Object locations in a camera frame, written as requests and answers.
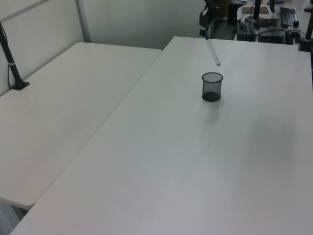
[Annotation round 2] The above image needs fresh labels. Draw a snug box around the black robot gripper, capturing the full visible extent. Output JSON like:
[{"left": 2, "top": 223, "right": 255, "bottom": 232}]
[{"left": 199, "top": 0, "right": 221, "bottom": 37}]

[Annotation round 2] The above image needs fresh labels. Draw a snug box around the white marker with blue cap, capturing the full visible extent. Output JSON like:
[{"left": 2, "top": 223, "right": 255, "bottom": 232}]
[{"left": 204, "top": 32, "right": 222, "bottom": 67}]

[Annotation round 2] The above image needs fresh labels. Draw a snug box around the dark cabinet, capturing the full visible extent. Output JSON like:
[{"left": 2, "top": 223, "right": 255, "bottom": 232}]
[{"left": 226, "top": 1, "right": 240, "bottom": 25}]

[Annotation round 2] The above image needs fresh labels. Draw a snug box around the black electronics box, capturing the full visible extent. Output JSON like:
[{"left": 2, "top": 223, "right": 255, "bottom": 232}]
[{"left": 235, "top": 19, "right": 257, "bottom": 42}]

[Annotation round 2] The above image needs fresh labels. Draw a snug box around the brown board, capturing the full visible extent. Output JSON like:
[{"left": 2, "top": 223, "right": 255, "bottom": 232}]
[{"left": 241, "top": 6, "right": 269, "bottom": 15}]

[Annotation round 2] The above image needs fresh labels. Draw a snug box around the black monitor stand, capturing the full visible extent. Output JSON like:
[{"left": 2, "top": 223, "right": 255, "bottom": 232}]
[{"left": 244, "top": 0, "right": 267, "bottom": 25}]

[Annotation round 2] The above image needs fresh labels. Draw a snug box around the dark equipment case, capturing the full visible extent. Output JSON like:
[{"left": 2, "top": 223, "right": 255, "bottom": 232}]
[{"left": 258, "top": 26, "right": 287, "bottom": 44}]

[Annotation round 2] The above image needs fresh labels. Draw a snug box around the black mesh pen cup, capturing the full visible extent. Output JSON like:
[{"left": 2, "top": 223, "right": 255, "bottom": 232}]
[{"left": 201, "top": 71, "right": 224, "bottom": 102}]

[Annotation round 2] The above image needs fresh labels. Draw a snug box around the black computer keyboard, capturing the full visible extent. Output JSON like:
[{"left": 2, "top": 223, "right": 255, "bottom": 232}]
[{"left": 278, "top": 6, "right": 299, "bottom": 28}]

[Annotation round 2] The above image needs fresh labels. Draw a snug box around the white side table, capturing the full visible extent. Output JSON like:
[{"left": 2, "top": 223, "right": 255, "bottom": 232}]
[{"left": 0, "top": 41, "right": 163, "bottom": 210}]

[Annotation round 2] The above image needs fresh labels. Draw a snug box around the black camera pole with clamp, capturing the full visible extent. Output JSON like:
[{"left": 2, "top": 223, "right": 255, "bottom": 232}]
[{"left": 297, "top": 6, "right": 313, "bottom": 52}]

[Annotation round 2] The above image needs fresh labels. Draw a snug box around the grey metal partition post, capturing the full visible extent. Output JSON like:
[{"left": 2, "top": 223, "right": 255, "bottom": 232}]
[{"left": 75, "top": 0, "right": 91, "bottom": 43}]

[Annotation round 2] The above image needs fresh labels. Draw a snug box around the black camera pole with base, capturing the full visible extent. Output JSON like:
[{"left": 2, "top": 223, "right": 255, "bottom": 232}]
[{"left": 0, "top": 21, "right": 30, "bottom": 91}]

